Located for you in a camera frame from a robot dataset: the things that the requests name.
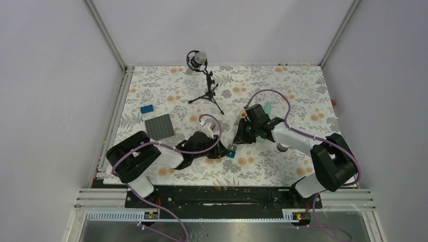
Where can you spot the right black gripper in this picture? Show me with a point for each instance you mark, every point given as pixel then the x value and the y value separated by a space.
pixel 241 137

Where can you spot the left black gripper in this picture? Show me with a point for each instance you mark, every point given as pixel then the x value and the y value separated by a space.
pixel 216 153

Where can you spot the teal pill organizer box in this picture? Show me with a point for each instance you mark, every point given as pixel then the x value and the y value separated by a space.
pixel 232 148

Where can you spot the white pill bottle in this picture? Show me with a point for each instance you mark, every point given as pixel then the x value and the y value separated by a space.
pixel 282 147

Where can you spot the amber glass pill bottle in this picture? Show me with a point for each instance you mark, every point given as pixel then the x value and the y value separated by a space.
pixel 243 114

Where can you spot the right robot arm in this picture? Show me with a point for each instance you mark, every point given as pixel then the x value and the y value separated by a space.
pixel 332 160

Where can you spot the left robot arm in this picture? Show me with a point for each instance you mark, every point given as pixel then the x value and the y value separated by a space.
pixel 133 156

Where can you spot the grey lego baseplate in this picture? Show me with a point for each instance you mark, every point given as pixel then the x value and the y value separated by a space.
pixel 159 127

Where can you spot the floral table mat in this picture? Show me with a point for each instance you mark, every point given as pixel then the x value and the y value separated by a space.
pixel 298 93

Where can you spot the blue lego brick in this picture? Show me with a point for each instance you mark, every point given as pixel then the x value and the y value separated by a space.
pixel 146 109

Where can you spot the black base frame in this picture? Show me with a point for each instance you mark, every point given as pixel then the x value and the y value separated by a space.
pixel 224 202

